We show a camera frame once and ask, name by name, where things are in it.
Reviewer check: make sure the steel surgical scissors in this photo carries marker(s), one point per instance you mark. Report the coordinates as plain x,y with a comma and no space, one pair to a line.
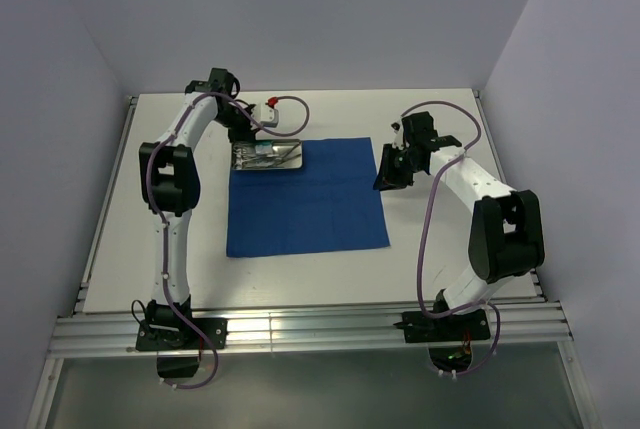
240,156

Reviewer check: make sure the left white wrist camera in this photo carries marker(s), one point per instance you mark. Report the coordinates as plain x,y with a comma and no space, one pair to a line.
265,114

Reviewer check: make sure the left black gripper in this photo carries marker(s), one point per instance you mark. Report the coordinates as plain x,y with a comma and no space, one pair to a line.
241,133

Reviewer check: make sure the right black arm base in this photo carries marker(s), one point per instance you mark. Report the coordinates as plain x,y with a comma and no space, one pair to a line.
468,324

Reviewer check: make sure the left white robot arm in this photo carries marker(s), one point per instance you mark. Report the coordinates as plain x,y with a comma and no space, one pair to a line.
171,188

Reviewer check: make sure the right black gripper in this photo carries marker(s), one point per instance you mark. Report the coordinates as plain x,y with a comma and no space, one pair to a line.
393,169

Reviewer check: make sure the steel hemostat forceps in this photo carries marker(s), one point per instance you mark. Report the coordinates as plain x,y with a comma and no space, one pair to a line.
283,154

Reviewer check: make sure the blue surgical drape cloth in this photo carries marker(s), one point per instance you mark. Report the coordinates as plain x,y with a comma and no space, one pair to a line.
327,205

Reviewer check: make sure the aluminium extrusion rail frame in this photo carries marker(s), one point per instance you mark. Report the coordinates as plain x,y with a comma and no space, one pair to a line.
312,339

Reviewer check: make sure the green white gauze packet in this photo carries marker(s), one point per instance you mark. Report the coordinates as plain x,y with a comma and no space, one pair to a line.
264,149

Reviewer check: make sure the metal instrument tray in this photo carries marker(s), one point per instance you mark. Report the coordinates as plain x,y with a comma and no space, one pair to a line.
292,164

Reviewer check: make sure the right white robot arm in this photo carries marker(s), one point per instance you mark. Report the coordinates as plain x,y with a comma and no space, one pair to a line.
505,237

